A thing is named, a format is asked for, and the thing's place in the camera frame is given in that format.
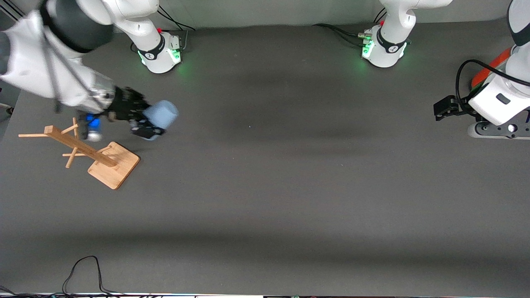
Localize light blue cup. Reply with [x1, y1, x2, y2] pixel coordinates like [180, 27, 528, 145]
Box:
[142, 100, 180, 130]

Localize wooden cup rack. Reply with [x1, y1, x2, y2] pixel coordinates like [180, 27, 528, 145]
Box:
[18, 117, 141, 190]

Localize orange round disc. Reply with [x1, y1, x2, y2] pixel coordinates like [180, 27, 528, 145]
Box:
[471, 47, 514, 88]

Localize black right arm base cables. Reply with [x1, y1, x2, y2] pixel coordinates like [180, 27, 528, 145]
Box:
[131, 6, 196, 53]

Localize black arm base cables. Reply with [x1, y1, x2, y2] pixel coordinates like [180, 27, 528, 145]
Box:
[312, 7, 388, 42]
[131, 6, 196, 53]

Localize black left arm base cables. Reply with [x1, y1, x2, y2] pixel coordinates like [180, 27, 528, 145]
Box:
[312, 7, 388, 42]

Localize thin black table cable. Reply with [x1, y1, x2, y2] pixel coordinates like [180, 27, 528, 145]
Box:
[62, 255, 125, 297]

